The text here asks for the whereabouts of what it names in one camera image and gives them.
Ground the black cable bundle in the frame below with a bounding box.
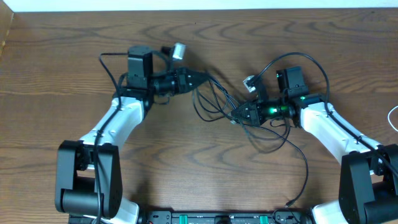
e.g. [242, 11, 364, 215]
[191, 71, 292, 154]

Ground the white usb cable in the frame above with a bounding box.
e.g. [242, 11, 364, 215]
[387, 105, 398, 133]

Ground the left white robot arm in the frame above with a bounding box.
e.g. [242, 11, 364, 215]
[55, 43, 208, 223]

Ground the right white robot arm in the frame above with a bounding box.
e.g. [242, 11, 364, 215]
[231, 67, 397, 223]

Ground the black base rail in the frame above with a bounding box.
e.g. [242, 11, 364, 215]
[135, 209, 314, 224]

